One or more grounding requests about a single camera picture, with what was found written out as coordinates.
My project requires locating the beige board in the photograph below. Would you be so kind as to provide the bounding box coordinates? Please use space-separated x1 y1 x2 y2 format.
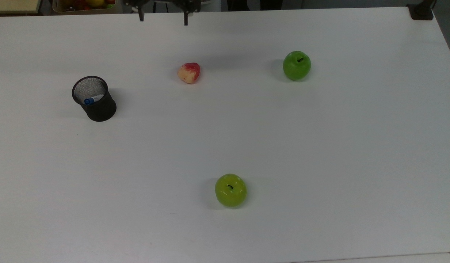
0 0 42 14

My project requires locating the black mesh pen cup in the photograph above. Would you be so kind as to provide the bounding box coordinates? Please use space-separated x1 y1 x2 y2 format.
72 76 117 122

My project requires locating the basket of toy fruit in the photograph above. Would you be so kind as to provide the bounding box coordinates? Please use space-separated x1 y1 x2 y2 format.
52 0 117 14

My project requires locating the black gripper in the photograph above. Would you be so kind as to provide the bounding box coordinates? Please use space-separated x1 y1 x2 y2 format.
123 0 202 26

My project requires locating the dark green apple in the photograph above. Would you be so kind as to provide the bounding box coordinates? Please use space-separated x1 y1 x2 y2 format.
283 51 312 81

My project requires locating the black clamp base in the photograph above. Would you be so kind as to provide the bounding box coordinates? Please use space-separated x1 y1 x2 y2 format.
407 0 438 20

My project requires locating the white marker with blue cap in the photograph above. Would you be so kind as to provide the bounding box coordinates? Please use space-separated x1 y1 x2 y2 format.
83 94 104 106

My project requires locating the yellow-green apple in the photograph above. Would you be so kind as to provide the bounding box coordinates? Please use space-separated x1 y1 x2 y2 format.
215 174 247 208

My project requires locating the red strawberry toy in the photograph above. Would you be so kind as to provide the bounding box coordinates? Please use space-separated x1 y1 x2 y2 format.
177 62 201 84

